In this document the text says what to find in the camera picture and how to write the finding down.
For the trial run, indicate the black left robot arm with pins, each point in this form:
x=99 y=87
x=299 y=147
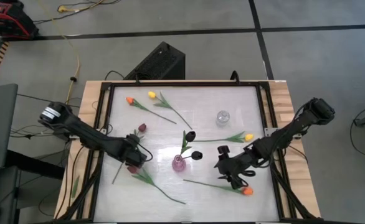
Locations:
x=86 y=137

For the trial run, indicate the black tulip with green stem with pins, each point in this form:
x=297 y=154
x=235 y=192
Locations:
x=190 y=136
x=197 y=155

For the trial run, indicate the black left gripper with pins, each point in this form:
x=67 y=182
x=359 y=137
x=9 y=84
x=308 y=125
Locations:
x=135 y=155

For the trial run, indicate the pink glass vase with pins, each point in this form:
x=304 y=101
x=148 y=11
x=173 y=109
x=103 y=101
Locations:
x=178 y=164

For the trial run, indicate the orange tulip with green stem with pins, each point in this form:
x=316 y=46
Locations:
x=129 y=100
x=248 y=191

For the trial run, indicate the yellow tulip with green stem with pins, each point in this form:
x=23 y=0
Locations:
x=152 y=95
x=248 y=137

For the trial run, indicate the red and black case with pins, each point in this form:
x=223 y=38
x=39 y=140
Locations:
x=5 y=18

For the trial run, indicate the black perforated box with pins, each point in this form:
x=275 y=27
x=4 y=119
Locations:
x=160 y=63

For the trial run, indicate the dark red tulip green stem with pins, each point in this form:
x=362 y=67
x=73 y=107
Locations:
x=132 y=169
x=142 y=127

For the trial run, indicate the black metal table frame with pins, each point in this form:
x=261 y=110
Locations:
x=185 y=84

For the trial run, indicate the clear glass vase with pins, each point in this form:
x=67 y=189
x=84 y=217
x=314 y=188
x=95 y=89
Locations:
x=223 y=118

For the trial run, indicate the black board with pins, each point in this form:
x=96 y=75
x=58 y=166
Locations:
x=33 y=163

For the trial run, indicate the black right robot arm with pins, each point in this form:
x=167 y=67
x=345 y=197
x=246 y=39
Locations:
x=282 y=140

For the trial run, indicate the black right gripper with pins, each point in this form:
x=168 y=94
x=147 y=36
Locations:
x=232 y=165

